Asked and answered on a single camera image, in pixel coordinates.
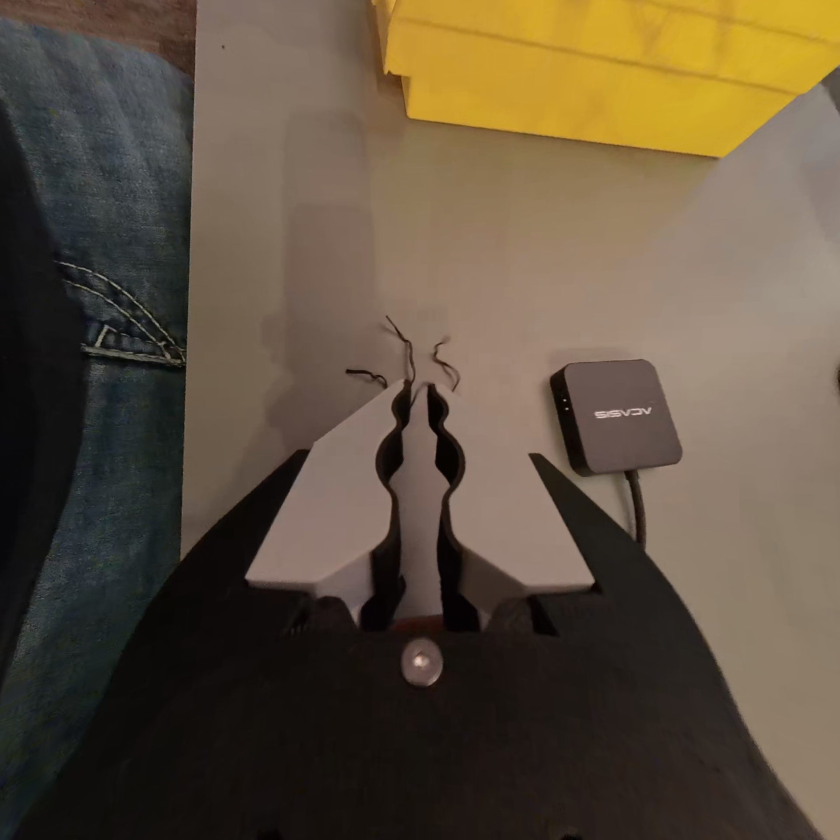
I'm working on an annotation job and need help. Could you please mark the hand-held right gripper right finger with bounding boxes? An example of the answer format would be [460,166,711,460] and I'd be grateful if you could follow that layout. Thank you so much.
[427,385,597,631]

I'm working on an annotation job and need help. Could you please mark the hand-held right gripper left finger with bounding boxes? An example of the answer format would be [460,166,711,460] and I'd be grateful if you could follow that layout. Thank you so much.
[244,382,411,626]

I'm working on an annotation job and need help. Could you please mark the yellow plastic bin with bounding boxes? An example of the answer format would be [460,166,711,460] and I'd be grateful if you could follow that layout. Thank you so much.
[371,0,840,158]

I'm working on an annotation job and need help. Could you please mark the dark adapter hub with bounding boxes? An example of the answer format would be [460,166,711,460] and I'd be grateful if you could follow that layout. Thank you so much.
[550,359,683,478]

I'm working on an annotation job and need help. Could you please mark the person's blue jeans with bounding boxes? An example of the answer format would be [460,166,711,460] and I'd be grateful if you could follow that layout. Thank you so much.
[0,16,196,808]

